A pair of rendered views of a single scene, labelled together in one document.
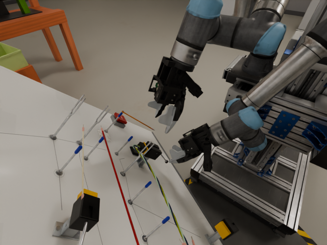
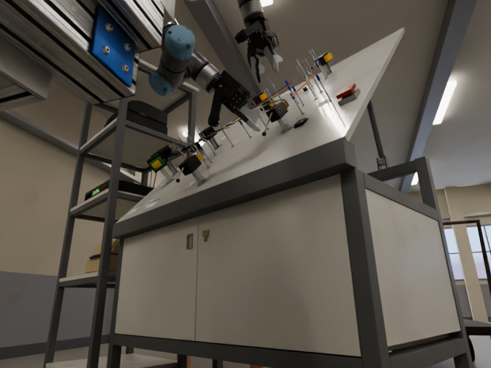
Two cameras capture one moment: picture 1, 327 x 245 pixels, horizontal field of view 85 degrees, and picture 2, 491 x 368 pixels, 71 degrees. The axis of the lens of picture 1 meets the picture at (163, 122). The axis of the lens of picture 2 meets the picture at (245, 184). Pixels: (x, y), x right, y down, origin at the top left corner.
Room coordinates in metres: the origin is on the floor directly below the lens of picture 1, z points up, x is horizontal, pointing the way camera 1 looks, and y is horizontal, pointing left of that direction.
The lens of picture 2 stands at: (1.31, -0.36, 0.51)
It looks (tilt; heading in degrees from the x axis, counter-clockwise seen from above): 19 degrees up; 162
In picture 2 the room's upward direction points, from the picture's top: 1 degrees counter-clockwise
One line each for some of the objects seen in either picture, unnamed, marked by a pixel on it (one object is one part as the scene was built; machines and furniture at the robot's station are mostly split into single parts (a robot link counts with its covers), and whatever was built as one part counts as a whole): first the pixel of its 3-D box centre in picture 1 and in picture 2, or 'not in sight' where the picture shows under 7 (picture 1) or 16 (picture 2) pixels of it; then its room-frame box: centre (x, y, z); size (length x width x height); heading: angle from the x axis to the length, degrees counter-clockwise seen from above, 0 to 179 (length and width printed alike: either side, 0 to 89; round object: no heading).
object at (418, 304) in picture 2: not in sight; (260, 278); (0.02, 0.10, 0.60); 1.17 x 0.58 x 0.40; 28
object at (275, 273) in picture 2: not in sight; (259, 267); (0.40, -0.04, 0.60); 0.55 x 0.03 x 0.39; 28
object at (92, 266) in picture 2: not in sight; (123, 256); (-0.63, -0.43, 0.76); 0.30 x 0.21 x 0.20; 121
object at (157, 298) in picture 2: not in sight; (154, 280); (-0.09, -0.29, 0.60); 0.55 x 0.02 x 0.39; 28
